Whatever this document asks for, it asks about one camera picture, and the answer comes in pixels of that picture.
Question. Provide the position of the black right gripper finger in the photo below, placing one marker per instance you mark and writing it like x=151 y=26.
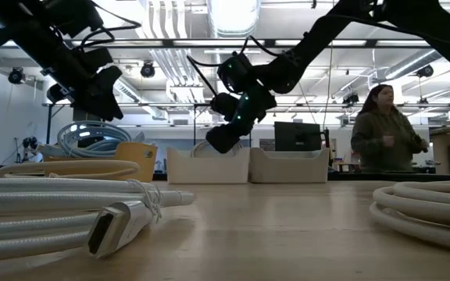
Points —
x=225 y=139
x=225 y=106

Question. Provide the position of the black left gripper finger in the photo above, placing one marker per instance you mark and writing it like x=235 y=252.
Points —
x=102 y=101
x=61 y=94

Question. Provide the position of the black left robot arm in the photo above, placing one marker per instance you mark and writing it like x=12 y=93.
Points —
x=22 y=35

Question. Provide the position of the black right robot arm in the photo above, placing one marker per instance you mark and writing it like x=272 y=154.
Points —
x=318 y=35

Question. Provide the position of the white plastic bin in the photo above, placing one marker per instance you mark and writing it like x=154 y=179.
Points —
x=205 y=169
x=287 y=169

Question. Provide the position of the black ceiling spotlight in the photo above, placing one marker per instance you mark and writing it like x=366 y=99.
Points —
x=16 y=76
x=147 y=70
x=425 y=71

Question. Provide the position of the black computer monitor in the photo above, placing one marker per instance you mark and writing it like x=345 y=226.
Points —
x=297 y=136

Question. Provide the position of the person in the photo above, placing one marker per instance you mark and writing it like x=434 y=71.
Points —
x=381 y=136

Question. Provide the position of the silver ventilation duct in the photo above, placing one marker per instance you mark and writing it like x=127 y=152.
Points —
x=233 y=17

